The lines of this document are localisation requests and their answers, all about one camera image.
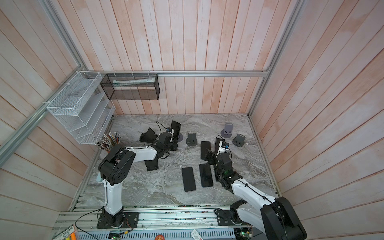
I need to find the black folding phone stand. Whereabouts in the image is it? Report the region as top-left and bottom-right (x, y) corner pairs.
(145, 159), (159, 172)
(140, 128), (158, 144)

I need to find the green smartphone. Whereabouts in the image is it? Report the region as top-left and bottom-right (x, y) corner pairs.
(171, 121), (181, 140)

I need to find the silver-edged smartphone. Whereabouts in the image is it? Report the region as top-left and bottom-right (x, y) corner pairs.
(214, 138), (225, 154)

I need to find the blue-edged smartphone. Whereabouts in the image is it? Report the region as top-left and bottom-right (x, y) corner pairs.
(199, 164), (214, 188)

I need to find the teal smartphone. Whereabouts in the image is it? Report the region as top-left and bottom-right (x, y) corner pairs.
(201, 141), (211, 160)

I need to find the black folding phone stand front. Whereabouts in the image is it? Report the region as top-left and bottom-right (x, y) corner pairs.
(145, 159), (159, 172)

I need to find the purple round stand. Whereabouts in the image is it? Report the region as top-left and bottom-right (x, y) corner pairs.
(221, 123), (233, 139)

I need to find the purple smartphone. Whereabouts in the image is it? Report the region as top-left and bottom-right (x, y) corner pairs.
(182, 167), (197, 192)

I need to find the green-edged smartphone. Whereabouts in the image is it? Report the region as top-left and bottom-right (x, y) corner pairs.
(214, 165), (221, 182)

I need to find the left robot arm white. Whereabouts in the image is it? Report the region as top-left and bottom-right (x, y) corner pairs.
(99, 132), (179, 228)

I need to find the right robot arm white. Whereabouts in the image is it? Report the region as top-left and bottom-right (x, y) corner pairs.
(205, 151), (307, 240)

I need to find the grey round empty phone stand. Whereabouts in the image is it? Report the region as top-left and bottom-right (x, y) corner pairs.
(233, 134), (246, 148)

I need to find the grey round stand middle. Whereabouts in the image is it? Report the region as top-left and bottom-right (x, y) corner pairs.
(186, 133), (198, 147)

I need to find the bundle of coloured pencils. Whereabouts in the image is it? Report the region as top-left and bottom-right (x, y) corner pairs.
(96, 132), (121, 153)

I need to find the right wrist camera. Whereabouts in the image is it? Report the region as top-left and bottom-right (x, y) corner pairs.
(218, 142), (230, 154)

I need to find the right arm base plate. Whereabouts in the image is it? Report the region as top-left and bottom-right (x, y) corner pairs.
(214, 208), (261, 226)

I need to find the black wire mesh basket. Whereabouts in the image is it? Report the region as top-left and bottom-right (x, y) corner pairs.
(101, 73), (161, 101)

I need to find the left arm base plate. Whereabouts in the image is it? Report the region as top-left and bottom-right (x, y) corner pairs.
(97, 212), (140, 229)

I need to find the white wire mesh shelf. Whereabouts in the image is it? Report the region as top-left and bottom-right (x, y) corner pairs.
(47, 72), (116, 145)

